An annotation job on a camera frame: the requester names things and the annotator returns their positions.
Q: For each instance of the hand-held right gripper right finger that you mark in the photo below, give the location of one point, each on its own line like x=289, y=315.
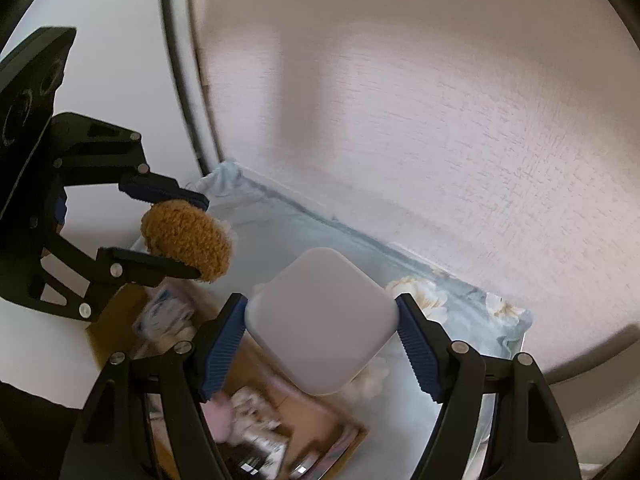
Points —
x=417, y=350

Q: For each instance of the pink and teal cardboard box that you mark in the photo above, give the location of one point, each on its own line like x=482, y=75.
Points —
x=310, y=415

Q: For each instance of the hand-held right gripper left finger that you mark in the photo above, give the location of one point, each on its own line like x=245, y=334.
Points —
x=222, y=355

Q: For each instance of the white printed tissue packet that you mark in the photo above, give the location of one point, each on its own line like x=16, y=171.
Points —
x=257, y=427

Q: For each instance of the brown plush toy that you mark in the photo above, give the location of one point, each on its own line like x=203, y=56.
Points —
x=187, y=237

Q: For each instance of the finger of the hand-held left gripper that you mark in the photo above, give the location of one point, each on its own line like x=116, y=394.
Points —
x=150, y=189
x=145, y=266

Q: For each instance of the blue floral tablecloth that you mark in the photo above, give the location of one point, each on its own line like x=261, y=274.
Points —
x=310, y=240

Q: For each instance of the pink fluffy cloth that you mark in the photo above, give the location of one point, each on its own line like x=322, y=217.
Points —
x=220, y=417

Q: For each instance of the clear packet with white label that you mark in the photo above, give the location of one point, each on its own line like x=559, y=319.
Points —
x=162, y=312

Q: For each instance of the white square case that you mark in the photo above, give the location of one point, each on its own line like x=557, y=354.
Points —
x=322, y=317

